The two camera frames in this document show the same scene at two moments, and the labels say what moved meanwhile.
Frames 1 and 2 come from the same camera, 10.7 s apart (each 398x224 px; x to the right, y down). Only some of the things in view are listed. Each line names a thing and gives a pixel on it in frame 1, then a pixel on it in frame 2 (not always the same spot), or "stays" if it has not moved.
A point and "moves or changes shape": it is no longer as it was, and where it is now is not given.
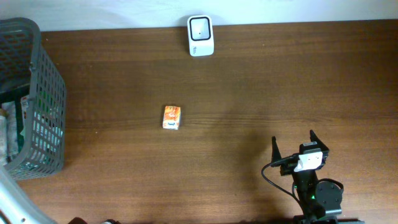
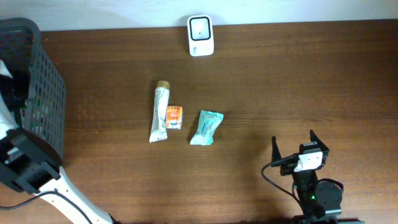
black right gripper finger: x=314 y=138 stays
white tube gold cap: x=3 y=136 moves or changes shape
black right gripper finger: x=275 y=152 stays
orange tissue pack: x=171 y=117 stays
